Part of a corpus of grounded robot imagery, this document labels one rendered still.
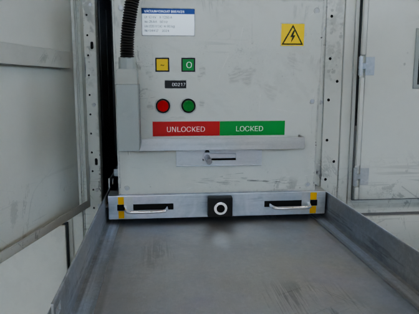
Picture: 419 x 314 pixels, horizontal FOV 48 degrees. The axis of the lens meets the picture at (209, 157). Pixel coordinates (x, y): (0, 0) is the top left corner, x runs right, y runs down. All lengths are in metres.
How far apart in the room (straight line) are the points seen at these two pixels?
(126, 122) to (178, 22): 0.27
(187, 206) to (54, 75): 0.44
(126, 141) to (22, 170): 0.22
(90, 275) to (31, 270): 0.50
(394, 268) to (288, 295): 0.22
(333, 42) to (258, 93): 0.29
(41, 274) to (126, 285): 0.55
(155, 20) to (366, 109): 0.61
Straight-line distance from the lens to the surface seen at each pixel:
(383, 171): 1.39
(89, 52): 1.26
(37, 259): 1.35
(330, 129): 1.34
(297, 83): 1.16
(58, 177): 1.19
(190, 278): 0.86
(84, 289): 0.83
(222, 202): 1.14
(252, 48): 1.13
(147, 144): 1.09
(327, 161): 1.34
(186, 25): 1.12
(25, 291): 1.39
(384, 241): 0.96
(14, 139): 1.02
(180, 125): 1.13
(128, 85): 1.01
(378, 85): 1.36
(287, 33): 1.15
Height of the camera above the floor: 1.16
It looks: 9 degrees down
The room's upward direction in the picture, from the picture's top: straight up
